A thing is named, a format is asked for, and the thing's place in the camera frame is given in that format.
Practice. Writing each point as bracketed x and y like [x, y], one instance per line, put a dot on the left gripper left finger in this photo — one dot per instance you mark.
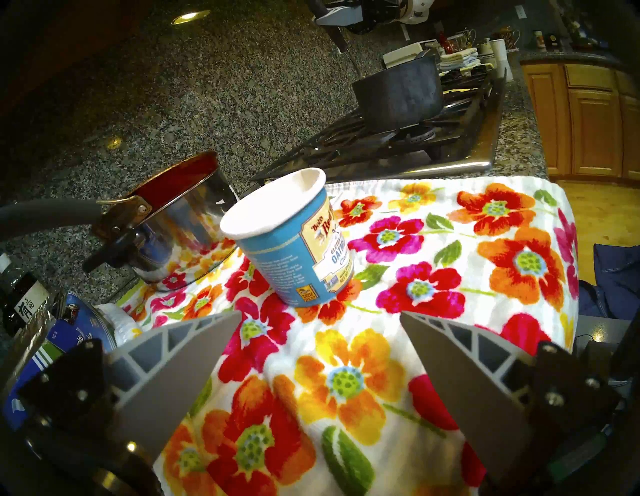
[165, 380]

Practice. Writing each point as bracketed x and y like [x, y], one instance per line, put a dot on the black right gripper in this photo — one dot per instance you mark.
[377, 12]

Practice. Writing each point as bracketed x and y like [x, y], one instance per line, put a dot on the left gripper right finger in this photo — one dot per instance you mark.
[470, 395]

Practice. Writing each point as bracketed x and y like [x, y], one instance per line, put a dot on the white blue oatmeal paper cup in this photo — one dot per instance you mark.
[290, 250]

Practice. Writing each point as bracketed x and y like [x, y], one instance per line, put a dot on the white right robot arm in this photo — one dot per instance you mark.
[417, 10]

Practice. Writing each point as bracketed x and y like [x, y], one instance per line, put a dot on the steel pot with red inside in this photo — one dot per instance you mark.
[170, 225]

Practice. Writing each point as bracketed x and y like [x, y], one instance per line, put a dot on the white countertop appliance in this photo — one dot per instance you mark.
[402, 55]

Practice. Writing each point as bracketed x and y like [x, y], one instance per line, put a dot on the floral kitchen towel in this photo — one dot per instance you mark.
[400, 350]

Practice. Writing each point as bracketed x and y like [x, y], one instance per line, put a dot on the small dark saucepan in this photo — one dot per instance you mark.
[400, 95]

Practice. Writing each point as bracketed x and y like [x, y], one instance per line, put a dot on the blue foil box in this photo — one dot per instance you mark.
[60, 340]

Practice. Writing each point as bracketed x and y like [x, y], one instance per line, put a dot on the clear glass mug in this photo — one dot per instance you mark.
[462, 39]

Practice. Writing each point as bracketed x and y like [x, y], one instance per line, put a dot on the black cast iron grate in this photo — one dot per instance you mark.
[350, 145]
[475, 85]

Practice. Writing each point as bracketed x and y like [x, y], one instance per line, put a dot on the folded cloth stack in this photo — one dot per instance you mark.
[460, 59]

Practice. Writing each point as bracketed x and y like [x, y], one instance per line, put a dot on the dark bottle with white label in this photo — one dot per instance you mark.
[20, 300]

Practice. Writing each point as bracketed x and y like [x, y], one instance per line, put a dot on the plain white cup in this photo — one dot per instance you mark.
[501, 57]

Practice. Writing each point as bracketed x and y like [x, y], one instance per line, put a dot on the stainless steel gas cooktop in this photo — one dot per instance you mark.
[450, 160]

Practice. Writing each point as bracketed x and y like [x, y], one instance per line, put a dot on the dark blue cloth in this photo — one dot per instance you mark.
[615, 280]

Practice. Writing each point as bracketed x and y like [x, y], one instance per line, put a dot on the wooden panelled base cabinets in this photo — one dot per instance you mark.
[590, 120]

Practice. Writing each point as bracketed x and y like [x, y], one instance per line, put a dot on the white wall outlet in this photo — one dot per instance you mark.
[404, 31]

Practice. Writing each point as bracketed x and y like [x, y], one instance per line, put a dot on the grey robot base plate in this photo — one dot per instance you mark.
[600, 330]

